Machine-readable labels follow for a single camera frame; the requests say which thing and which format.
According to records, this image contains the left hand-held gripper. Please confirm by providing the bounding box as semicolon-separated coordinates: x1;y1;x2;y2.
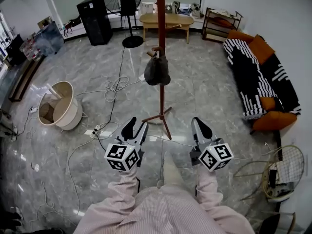
104;117;149;173

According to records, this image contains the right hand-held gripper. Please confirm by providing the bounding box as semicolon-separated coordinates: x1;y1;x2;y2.
189;117;234;173

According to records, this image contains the dark grey bag item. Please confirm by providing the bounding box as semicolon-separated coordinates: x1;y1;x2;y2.
143;54;172;86

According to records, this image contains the brown wooden coat stand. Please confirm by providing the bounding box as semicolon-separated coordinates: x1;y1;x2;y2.
141;0;183;140

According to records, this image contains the person's left forearm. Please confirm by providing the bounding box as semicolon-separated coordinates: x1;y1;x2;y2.
106;165;140;206

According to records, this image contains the person's right forearm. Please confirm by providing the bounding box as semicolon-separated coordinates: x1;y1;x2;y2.
194;165;224;206

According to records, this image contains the person's cream trouser leg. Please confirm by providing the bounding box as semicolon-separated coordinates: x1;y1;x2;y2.
156;151;186;189

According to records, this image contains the black white striped blanket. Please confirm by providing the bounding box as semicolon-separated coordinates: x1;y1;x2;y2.
223;38;302;120

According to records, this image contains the small orange cushion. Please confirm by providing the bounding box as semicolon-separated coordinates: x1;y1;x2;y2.
259;96;276;112

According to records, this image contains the round white basket table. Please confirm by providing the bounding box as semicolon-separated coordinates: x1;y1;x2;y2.
37;80;84;132

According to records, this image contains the orange sofa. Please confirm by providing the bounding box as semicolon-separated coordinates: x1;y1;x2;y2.
223;29;302;135

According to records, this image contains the person's pink striped shirt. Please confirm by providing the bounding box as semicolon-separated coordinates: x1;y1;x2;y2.
72;184;256;234

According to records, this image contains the dark wooden shelf rack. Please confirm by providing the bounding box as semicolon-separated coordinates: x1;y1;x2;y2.
201;6;244;44

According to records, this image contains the large orange cushion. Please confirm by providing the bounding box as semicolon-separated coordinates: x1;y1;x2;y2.
248;34;276;66

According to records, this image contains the light wooden bench table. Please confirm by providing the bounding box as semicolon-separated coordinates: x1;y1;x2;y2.
139;13;195;44

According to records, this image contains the black tall cabinet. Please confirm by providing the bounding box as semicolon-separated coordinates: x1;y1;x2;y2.
76;0;114;46

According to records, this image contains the grey cloth bag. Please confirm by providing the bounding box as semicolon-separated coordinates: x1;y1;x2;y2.
190;2;205;19

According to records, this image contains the low dark wooden bench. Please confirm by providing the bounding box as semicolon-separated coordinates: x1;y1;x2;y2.
8;54;46;102

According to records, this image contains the white paper bag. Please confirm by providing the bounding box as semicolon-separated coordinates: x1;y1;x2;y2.
139;1;158;15

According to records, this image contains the red black bag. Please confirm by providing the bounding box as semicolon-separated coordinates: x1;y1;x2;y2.
63;17;82;38

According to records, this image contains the black standing fan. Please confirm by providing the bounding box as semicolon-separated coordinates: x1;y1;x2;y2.
100;0;144;49

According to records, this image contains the clear plastic storage box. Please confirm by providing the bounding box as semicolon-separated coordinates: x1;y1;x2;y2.
33;21;65;57

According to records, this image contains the beige tote bag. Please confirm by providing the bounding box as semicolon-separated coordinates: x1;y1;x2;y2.
165;0;181;15

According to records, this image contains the cardboard box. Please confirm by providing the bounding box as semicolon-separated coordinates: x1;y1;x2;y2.
37;16;53;29

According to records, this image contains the coiled white cable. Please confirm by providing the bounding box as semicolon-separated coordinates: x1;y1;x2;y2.
104;75;130;104

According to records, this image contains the black fan cable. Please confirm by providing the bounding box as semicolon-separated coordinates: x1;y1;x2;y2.
93;45;126;146

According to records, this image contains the long white floor cable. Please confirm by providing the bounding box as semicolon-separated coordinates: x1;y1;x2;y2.
67;121;120;216

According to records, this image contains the gold wire chair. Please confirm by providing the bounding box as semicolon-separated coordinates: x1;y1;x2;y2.
261;144;306;203

